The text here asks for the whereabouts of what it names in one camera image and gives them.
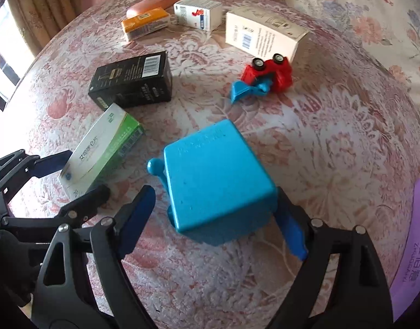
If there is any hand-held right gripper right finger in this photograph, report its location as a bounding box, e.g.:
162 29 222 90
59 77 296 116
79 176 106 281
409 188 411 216
265 187 394 329

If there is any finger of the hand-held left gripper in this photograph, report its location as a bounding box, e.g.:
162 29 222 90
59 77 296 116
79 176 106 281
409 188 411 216
0 149 73 199
4 184 111 229

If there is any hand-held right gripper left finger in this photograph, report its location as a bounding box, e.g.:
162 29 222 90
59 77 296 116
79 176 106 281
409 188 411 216
31 185 159 329

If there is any green and white medicine box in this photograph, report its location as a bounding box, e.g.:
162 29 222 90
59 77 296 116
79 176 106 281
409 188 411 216
58 103 145 200

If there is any blue plastic toy block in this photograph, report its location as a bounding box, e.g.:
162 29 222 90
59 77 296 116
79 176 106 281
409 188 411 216
147 119 278 246

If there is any black cardboard box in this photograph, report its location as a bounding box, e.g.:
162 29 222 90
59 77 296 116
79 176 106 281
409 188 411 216
87 51 173 112

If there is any purple cardboard container box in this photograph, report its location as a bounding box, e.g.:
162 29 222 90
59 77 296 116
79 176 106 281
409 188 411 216
390 174 420 324

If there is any red toy car blue shovel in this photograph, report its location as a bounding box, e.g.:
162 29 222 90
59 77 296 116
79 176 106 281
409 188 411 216
230 53 293 104

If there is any orange and white box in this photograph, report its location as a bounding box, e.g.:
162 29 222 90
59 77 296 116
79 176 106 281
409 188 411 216
121 8 171 42

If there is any beige cardboard box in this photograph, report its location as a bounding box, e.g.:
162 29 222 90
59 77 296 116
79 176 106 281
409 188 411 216
225 6 310 66

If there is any pink lace tablecloth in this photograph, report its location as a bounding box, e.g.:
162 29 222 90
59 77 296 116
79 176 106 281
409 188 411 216
0 0 420 329

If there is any window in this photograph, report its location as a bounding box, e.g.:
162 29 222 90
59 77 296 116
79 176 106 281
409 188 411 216
0 0 22 110

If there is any beige floral curtain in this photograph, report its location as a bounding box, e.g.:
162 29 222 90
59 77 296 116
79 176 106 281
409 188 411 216
8 0 84 59

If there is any pink oblong case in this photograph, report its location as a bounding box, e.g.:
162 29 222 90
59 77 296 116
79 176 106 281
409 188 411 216
126 0 187 18

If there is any white medicine box red print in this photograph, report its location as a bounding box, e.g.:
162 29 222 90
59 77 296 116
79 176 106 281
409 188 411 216
173 0 223 32

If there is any floral blanket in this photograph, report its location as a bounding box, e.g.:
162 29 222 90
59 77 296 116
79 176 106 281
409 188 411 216
162 0 420 110

